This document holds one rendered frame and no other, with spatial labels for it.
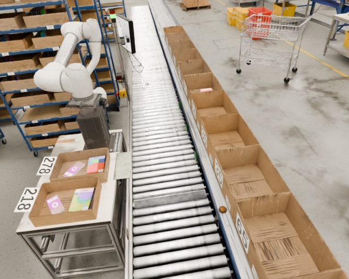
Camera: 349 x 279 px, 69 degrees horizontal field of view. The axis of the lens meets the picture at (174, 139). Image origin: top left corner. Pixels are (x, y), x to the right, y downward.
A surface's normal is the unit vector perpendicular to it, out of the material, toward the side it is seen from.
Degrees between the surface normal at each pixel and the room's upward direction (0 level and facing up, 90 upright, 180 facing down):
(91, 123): 90
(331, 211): 0
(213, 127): 90
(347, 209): 0
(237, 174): 1
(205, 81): 89
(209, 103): 89
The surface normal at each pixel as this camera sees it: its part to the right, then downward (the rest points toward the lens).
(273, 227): -0.07, -0.81
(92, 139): 0.09, 0.60
